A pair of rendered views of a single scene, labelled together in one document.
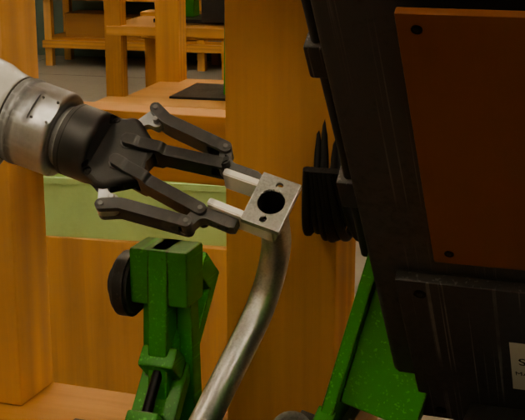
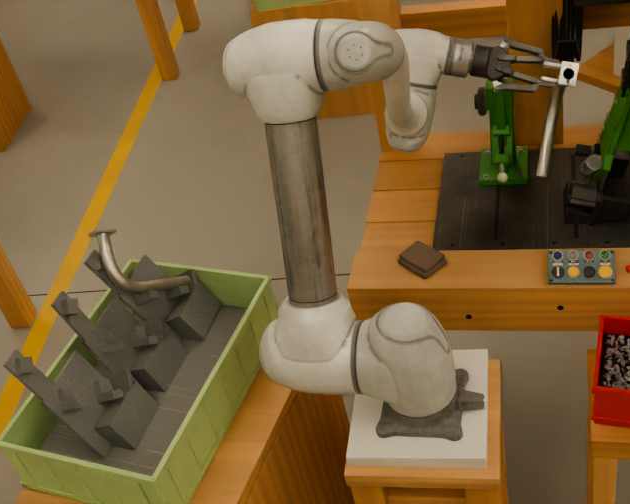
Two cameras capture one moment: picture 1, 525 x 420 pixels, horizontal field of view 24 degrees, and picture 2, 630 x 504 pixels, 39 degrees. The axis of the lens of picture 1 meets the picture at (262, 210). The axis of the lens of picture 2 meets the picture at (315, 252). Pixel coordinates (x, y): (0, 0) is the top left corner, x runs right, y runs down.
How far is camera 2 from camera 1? 1.25 m
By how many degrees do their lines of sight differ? 25
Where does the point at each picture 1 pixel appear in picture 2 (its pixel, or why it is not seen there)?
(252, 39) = not seen: outside the picture
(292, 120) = (540, 12)
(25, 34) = not seen: outside the picture
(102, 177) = (494, 76)
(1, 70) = (440, 39)
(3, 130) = (449, 66)
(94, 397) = (439, 138)
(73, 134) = (480, 62)
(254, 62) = not seen: outside the picture
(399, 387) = not seen: outside the picture
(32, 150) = (463, 72)
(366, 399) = (624, 146)
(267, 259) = (559, 89)
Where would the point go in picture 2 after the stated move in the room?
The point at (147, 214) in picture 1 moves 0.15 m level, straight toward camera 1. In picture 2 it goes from (518, 88) to (546, 119)
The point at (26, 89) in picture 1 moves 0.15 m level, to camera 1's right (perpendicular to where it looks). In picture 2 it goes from (454, 46) to (517, 31)
